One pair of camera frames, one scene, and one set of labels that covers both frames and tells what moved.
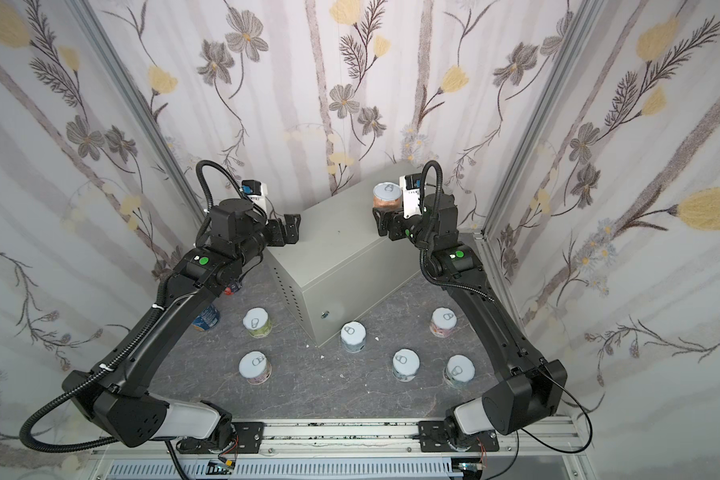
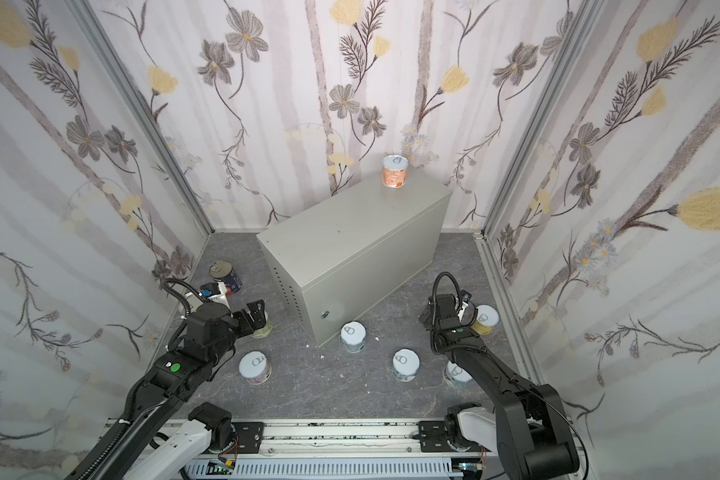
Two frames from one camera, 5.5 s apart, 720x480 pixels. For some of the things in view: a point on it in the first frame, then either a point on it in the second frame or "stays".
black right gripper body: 393,224 to 451,312
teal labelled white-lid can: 406,364 stays
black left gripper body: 282,231 to 247,317
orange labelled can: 387,195 to 394,168
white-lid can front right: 459,371 stays
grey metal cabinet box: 340,268 stays
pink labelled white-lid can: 254,367 stays
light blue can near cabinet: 353,336 stays
